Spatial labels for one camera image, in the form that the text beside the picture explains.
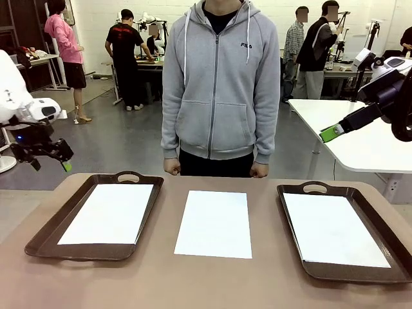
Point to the person in black t-shirt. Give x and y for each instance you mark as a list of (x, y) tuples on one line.
[(125, 48)]

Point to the person in grey hoodie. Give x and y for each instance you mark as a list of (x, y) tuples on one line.
[(219, 96)]

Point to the black camera tripod pole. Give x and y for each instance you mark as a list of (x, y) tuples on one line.
[(370, 35)]

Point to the background grey work table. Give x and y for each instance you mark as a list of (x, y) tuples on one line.
[(344, 72)]

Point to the person's left hand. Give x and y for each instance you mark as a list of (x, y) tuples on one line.
[(260, 170)]

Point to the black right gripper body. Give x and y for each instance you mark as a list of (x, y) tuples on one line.
[(384, 91)]

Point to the white A4 paper stack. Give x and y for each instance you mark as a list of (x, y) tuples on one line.
[(214, 225)]

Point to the white desk with clutter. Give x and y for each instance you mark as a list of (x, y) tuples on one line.
[(45, 58)]

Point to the white table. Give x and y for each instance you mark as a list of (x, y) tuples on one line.
[(354, 151)]

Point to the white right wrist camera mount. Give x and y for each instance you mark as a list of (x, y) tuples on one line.
[(363, 59)]

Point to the seated person behind desk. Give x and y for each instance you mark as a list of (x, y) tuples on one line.
[(154, 42)]

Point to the person in pink hoodie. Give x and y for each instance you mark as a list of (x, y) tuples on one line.
[(66, 45)]

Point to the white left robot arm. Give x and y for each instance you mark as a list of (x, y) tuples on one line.
[(13, 96)]

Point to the background workbench desk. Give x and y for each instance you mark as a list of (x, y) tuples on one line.
[(151, 66)]

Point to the person's right hand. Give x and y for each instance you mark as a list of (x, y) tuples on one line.
[(171, 167)]

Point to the white round stand base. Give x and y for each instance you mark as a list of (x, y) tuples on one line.
[(6, 164)]

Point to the person in dark clothes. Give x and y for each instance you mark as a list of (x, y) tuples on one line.
[(407, 42)]

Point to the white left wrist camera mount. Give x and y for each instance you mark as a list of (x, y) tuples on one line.
[(62, 114)]

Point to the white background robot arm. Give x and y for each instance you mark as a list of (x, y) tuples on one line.
[(149, 19)]

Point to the person in black vest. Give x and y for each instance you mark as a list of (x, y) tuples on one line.
[(317, 48)]

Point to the grey plastic stool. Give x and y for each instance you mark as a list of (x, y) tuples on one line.
[(151, 93)]

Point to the brown plastic serving tray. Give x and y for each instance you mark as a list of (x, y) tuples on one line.
[(42, 248), (289, 225)]

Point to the person in plaid shirt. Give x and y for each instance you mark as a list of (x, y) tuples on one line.
[(293, 48)]

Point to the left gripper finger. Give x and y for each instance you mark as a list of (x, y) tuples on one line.
[(64, 153), (34, 164)]

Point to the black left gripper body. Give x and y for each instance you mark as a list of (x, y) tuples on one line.
[(33, 141)]

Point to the white A4 paper sheet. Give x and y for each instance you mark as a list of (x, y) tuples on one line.
[(331, 231), (106, 215)]

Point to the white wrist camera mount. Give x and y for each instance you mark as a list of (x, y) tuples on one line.
[(62, 114), (363, 59)]

